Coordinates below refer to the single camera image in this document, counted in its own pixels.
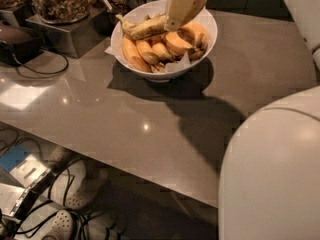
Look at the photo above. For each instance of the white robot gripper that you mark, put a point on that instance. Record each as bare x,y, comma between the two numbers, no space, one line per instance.
177,11

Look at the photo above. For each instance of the long spotted yellow banana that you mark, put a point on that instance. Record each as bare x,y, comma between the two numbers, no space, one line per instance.
196,8

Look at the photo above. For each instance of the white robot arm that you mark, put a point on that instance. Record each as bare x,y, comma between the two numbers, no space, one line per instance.
269,187

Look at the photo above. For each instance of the white paper bowl liner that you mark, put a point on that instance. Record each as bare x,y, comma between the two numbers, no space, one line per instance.
171,47

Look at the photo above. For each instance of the orange banana right side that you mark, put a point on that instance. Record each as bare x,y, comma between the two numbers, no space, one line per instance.
198,33

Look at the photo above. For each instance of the spotted banana at back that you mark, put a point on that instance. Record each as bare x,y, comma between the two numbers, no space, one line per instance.
143,30

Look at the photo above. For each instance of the small orange banana middle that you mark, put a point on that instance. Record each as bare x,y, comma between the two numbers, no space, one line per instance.
146,52

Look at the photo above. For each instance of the orange banana front left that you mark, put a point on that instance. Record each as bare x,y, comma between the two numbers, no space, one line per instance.
132,55

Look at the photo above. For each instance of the small dark snack bowl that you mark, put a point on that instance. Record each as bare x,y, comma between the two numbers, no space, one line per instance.
117,9

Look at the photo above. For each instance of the steel riser block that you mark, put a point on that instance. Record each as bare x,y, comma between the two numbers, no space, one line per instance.
76,39

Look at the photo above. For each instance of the glass jar of nuts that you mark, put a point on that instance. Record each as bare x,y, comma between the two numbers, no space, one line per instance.
61,11

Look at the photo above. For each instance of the dark round appliance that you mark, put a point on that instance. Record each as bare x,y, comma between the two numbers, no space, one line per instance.
18,44

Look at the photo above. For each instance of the white clog shoe upper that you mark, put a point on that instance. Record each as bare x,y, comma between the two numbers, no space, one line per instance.
90,176

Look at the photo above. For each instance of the white clog shoe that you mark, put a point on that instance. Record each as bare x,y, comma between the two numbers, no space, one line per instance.
62,227
90,176

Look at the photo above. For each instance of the silver electronics box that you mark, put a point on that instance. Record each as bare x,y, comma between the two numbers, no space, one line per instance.
33,176

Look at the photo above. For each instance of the white clog shoe lower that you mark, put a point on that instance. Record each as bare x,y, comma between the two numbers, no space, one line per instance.
62,227

